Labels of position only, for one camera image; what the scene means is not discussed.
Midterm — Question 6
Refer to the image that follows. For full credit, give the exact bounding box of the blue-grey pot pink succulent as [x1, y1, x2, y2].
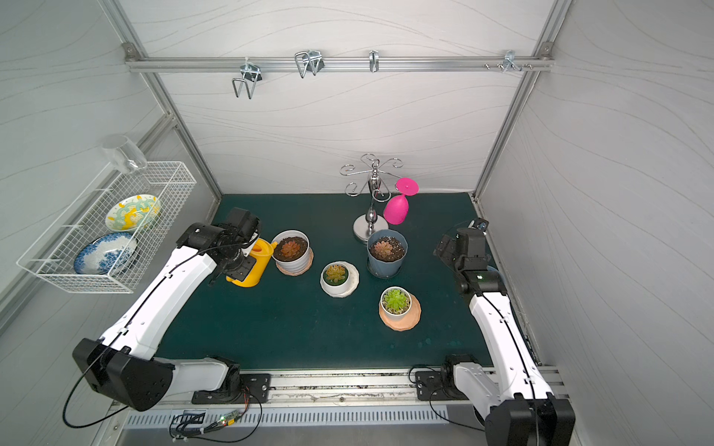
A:
[367, 230, 408, 279]

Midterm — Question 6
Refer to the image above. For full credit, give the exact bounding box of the white wire basket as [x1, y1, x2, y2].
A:
[17, 162, 196, 294]

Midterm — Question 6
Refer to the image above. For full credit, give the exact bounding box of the yellow watering can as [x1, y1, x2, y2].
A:
[226, 238, 277, 288]

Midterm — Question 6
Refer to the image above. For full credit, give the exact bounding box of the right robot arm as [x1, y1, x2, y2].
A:
[434, 223, 576, 445]

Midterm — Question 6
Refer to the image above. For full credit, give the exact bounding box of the cable bundle with board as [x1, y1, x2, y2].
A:
[168, 384, 264, 442]

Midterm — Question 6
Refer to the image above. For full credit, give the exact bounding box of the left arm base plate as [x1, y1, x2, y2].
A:
[191, 372, 271, 405]

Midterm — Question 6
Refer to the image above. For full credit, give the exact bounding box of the green table mat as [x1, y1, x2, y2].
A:
[158, 193, 491, 370]

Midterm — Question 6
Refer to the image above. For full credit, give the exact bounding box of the blue white patterned plate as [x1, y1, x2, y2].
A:
[74, 232, 139, 275]

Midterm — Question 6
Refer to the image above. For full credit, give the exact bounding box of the white pot green succulent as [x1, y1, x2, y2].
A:
[380, 286, 412, 321]

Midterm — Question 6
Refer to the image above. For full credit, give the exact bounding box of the pink wine glass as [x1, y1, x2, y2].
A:
[383, 178, 419, 225]

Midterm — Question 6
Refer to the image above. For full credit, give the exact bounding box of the small metal hook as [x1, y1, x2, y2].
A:
[368, 50, 379, 74]

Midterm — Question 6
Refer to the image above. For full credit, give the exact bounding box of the yellow green patterned plate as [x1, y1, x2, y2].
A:
[104, 194, 162, 232]

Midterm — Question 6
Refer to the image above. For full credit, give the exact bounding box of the white pot red succulent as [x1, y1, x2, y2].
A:
[271, 230, 311, 262]

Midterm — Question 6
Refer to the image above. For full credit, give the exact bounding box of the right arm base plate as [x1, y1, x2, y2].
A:
[410, 369, 467, 401]

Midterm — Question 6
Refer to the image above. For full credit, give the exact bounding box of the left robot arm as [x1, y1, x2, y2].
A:
[73, 208, 261, 412]

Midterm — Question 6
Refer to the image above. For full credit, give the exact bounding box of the small white pot succulent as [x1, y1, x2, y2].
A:
[320, 261, 360, 298]

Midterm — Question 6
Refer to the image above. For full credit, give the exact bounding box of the terracotta saucer back left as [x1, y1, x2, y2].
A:
[275, 248, 314, 277]

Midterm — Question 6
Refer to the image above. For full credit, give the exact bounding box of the aluminium wall rail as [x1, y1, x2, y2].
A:
[126, 54, 555, 74]

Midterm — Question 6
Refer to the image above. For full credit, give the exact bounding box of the metal double hook middle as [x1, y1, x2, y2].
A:
[294, 49, 325, 78]

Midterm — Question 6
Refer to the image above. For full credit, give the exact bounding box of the clear glass cup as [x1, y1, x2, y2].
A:
[100, 135, 148, 175]

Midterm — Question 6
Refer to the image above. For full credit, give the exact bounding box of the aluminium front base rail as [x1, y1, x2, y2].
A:
[110, 365, 571, 412]

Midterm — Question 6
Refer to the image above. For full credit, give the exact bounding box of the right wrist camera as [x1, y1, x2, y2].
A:
[469, 219, 489, 232]

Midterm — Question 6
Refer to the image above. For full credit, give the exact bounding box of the silver glass hanger stand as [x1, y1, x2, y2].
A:
[340, 153, 403, 245]

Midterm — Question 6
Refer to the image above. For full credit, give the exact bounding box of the metal double hook left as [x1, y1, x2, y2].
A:
[232, 59, 262, 100]

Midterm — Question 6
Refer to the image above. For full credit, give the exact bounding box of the metal double hook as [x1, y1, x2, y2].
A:
[294, 49, 325, 78]
[232, 59, 262, 100]

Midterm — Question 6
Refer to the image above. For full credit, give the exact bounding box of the blue bowl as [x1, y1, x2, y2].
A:
[487, 265, 503, 281]

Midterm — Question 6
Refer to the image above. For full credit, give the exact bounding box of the metal hook right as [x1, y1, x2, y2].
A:
[483, 50, 534, 72]

